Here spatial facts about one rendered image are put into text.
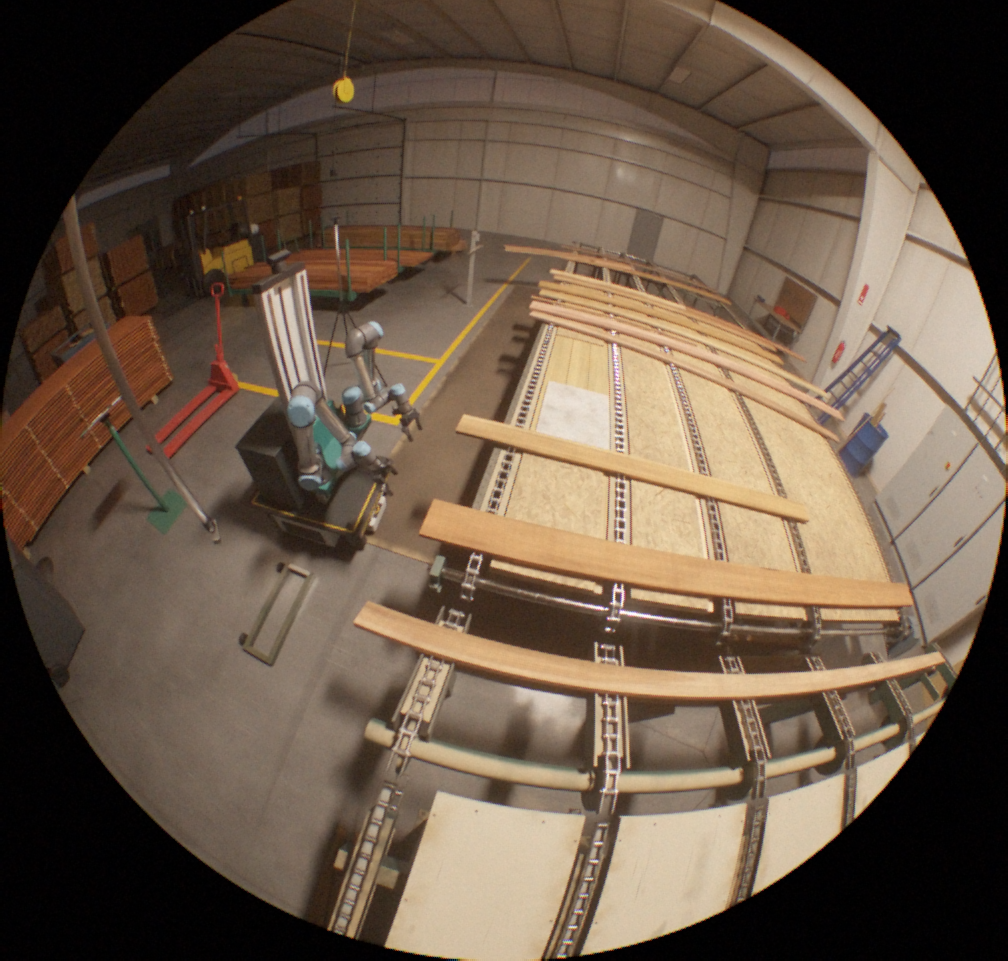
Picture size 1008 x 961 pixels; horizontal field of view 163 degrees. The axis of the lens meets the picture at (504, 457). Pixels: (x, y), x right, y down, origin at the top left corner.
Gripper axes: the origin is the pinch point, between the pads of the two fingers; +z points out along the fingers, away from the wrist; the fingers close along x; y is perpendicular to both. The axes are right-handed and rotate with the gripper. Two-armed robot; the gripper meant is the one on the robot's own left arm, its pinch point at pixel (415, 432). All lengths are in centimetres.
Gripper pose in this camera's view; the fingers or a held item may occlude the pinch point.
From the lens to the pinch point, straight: 216.2
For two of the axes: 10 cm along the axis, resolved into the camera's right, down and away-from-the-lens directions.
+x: 2.4, -5.6, 7.9
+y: 9.4, -0.7, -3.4
